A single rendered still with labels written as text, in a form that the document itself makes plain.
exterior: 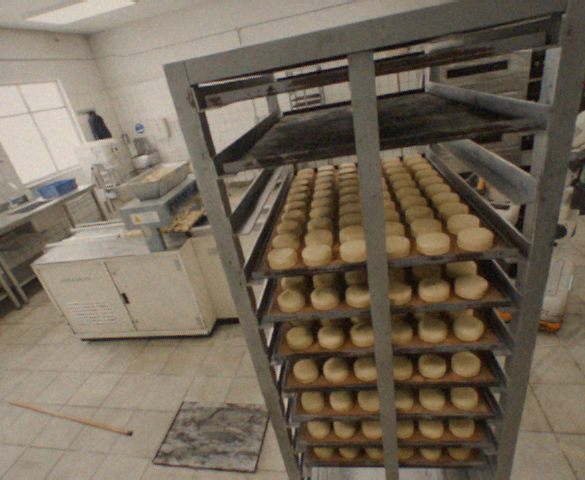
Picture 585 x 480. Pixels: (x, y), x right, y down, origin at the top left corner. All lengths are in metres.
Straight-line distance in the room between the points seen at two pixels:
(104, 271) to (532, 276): 2.73
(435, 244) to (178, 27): 6.53
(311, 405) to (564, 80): 0.68
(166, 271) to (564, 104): 2.46
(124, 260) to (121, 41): 5.21
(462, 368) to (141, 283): 2.42
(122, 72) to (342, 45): 7.09
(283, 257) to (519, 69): 5.04
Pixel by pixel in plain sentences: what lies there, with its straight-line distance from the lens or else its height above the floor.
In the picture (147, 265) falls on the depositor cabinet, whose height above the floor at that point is 0.74.
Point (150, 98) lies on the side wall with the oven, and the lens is 7.25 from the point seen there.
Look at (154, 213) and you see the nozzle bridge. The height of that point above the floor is 1.12.
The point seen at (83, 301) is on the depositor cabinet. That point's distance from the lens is 3.26.
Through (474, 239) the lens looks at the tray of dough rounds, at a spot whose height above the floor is 1.51.
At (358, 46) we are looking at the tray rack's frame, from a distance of 0.46.
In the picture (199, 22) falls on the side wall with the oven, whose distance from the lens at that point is 6.74.
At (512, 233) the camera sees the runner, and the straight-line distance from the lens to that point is 0.62.
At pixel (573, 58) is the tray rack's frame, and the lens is 0.53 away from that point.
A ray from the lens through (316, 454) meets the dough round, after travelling 0.98.
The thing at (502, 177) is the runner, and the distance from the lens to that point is 0.64.
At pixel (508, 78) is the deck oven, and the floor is 1.27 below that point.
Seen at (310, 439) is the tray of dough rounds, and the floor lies 1.04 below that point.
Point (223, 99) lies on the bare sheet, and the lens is 0.49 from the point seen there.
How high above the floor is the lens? 1.78
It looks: 26 degrees down
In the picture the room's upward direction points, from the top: 11 degrees counter-clockwise
